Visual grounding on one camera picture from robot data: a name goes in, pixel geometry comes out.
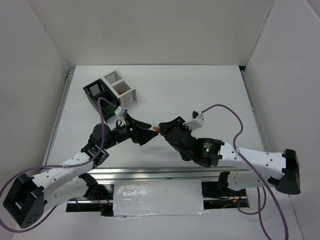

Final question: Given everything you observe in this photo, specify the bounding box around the brown lego plate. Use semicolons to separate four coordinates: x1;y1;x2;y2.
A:
153;126;161;133

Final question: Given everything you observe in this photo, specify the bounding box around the green lego plate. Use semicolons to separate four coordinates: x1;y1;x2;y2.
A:
104;105;117;114

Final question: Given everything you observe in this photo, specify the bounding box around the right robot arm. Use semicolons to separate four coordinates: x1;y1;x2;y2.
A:
155;112;301;195

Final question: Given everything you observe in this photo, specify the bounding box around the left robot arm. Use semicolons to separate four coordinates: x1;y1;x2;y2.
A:
3;114;158;233

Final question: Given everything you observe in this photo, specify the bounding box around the white slotted container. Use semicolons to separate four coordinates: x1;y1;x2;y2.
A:
100;69;137;106

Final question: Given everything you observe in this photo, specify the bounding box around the black slotted container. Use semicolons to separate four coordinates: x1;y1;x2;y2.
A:
83;78;120;123

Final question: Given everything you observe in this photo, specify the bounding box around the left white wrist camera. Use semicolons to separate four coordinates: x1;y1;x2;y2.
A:
114;106;128;118

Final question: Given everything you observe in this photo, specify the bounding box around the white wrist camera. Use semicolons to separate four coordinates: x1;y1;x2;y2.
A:
114;106;128;118
182;111;204;131

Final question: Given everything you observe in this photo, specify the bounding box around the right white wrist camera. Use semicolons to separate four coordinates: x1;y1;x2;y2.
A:
182;111;204;131

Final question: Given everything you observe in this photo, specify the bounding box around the aluminium front rail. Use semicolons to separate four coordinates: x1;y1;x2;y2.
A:
88;166;247;181

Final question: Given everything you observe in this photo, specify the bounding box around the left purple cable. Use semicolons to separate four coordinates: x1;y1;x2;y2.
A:
0;97;121;231

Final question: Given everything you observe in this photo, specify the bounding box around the purple cable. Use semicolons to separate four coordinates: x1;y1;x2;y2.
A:
0;97;121;231
199;104;288;240

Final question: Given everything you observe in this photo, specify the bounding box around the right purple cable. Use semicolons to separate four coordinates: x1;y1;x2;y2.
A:
199;104;288;240

